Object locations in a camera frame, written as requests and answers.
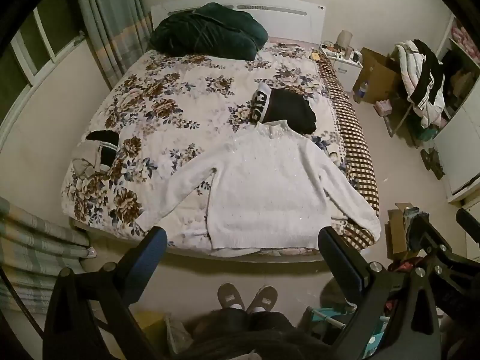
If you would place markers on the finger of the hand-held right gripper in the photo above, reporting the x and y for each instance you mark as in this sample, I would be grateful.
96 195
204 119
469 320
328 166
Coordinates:
423 232
468 219

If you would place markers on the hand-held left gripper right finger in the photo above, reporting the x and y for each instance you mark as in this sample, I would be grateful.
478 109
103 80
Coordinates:
337 258

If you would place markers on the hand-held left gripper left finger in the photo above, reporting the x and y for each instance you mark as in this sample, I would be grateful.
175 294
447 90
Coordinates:
155 247

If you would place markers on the white knit sweater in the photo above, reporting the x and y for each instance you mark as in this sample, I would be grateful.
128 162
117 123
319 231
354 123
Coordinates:
270 180

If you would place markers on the folded black and grey clothes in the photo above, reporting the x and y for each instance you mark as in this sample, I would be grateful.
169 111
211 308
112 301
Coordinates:
99 150

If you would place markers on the pile of clothes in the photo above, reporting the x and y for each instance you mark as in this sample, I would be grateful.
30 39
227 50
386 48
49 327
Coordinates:
423 78

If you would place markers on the small cardboard box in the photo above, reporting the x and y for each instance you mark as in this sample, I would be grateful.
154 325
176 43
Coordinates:
395 232

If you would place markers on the red cloth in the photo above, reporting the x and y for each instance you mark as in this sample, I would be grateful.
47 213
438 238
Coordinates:
403 266

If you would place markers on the teal rack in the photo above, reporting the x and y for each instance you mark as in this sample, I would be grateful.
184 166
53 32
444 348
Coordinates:
326 313

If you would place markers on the dark slippers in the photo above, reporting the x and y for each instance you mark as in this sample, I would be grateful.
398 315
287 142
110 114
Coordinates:
431 163

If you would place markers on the white wardrobe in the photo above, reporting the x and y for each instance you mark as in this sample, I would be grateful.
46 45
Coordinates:
461 150

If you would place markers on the yellow box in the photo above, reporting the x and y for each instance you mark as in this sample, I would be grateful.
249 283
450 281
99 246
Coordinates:
150 330

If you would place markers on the person's right grey slipper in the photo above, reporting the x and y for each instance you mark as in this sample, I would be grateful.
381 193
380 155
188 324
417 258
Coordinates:
262 299

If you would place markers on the person's grey slipper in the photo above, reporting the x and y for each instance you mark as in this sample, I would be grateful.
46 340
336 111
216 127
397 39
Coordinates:
230 296
262 299

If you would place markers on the person's left grey slipper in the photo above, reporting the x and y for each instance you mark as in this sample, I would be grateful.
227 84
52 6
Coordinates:
230 296

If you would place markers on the translucent plastic bag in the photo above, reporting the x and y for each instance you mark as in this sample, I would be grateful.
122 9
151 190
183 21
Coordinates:
178 337

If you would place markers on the brown checked sheet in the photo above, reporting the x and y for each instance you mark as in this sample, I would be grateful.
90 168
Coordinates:
356 150

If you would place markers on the person's dark clothing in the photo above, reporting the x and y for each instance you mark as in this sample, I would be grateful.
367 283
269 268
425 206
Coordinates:
243 324

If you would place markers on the green striped curtain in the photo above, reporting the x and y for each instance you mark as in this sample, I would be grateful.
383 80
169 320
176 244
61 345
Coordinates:
108 26
33 240

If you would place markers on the pink tissue pack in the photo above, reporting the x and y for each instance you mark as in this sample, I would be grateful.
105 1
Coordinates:
383 108

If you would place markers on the plastic water bottle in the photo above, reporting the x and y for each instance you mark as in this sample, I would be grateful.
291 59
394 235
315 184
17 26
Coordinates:
360 92

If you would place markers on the floral bedspread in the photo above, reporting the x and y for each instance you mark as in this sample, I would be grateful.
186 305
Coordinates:
168 93

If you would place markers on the black garment with white band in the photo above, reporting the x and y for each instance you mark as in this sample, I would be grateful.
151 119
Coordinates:
288 110

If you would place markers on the large cardboard box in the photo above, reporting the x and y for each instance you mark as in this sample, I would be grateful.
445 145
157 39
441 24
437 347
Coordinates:
378 75

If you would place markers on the white nightstand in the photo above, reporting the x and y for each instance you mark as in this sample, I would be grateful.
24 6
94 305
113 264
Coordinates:
343 67

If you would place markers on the small yellow item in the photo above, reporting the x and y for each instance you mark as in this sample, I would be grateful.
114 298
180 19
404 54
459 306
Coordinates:
315 56

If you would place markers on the beige table lamp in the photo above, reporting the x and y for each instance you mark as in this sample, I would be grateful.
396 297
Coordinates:
344 37

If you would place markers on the dark green blanket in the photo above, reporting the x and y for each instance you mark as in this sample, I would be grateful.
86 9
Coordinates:
206 32

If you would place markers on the white framed window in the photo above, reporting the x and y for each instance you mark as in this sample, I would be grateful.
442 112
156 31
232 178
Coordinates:
41 45

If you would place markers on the white headboard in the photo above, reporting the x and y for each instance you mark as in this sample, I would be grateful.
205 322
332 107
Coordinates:
292 18

